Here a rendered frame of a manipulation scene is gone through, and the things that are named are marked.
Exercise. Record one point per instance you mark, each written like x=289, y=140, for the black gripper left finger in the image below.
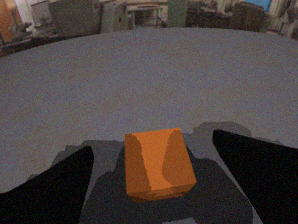
x=55, y=196

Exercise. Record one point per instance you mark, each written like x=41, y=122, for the brown block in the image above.
x=157, y=165

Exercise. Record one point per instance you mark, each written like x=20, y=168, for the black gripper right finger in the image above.
x=266, y=172

